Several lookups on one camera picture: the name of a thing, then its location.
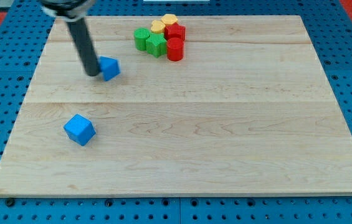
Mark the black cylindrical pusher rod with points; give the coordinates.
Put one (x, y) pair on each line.
(83, 43)

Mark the green cylinder block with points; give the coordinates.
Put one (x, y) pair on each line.
(141, 34)

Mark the red star block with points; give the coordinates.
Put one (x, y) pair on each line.
(175, 31)

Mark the green star block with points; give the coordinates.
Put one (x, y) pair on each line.
(156, 45)

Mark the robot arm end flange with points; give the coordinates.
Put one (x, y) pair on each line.
(68, 10)

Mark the blue triangle block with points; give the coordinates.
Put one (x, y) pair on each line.
(109, 67)

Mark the blue cube block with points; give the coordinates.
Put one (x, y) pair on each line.
(79, 129)

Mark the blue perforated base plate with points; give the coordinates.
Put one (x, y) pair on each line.
(23, 33)

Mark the yellow heart block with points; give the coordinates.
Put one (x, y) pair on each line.
(157, 27)

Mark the light wooden board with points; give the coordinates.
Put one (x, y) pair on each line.
(248, 112)

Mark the red cylinder block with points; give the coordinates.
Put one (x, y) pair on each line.
(175, 49)

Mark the yellow hexagon block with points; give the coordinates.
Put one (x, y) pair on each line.
(169, 19)

